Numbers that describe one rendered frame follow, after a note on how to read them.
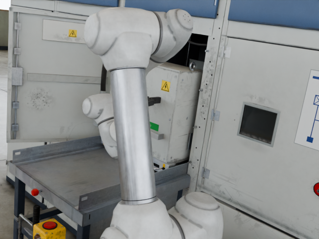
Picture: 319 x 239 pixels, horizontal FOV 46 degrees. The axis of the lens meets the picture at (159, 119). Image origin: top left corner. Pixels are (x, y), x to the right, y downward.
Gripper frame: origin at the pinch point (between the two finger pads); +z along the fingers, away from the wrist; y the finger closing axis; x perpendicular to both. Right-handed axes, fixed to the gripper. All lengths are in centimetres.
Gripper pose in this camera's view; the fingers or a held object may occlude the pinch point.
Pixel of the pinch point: (154, 100)
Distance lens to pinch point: 183.9
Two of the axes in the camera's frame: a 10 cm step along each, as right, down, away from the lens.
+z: 6.8, -1.1, 7.3
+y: 7.2, 2.6, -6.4
